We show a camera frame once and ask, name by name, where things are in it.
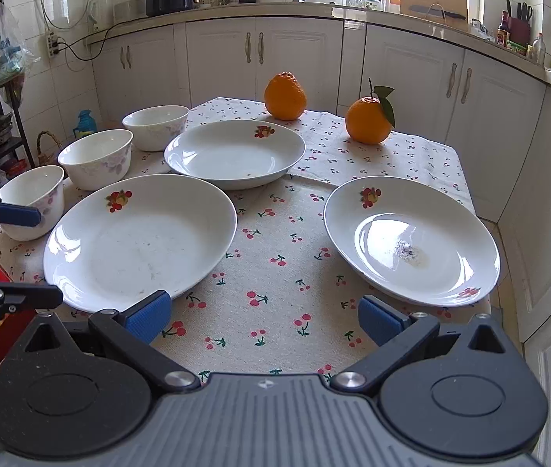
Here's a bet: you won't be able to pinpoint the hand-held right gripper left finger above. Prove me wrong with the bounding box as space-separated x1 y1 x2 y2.
23 290 201 395

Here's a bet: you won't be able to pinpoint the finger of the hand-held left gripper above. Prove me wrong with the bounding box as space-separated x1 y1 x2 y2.
0 185 44 228
0 265 65 351

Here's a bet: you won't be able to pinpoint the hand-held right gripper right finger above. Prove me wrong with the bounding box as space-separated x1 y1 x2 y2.
331 296 514 395

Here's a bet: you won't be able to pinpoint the white floral bowl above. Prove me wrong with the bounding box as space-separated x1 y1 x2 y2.
0 165 65 242
58 129 133 190
122 105 190 152

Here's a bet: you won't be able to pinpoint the large white fruit-print plate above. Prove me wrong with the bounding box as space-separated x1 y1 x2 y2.
43 174 237 314

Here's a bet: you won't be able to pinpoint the red snack box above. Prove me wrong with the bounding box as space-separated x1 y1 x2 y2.
0 243 38 370

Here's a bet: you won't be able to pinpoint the wicker basket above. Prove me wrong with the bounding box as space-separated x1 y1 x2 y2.
36 130 65 166

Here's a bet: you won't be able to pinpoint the stained white fruit-print plate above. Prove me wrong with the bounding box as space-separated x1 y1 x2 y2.
323 176 501 308

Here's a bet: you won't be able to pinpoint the blue thermos jug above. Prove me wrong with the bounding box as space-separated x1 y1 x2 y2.
74 109 98 138

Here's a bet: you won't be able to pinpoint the cherry print tablecloth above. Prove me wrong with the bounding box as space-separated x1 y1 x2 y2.
0 97 493 385

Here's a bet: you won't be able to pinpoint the blue print plastic bag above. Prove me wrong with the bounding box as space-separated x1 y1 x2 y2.
0 2 40 88

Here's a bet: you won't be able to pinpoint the orange with green leaf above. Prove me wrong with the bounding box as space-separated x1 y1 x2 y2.
345 78 396 145

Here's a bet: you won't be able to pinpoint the white electric kettle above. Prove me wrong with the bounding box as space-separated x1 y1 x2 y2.
87 0 113 30

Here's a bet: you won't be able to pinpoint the bumpy orange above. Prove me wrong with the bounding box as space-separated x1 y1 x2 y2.
263 71 307 121

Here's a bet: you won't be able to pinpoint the white kitchen cabinets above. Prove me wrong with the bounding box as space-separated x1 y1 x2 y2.
86 7 551 467

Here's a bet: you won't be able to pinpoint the dark red knife block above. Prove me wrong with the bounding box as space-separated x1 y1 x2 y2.
505 2 532 47

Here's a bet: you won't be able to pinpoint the black power cable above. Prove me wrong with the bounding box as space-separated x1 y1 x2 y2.
56 14 152 61

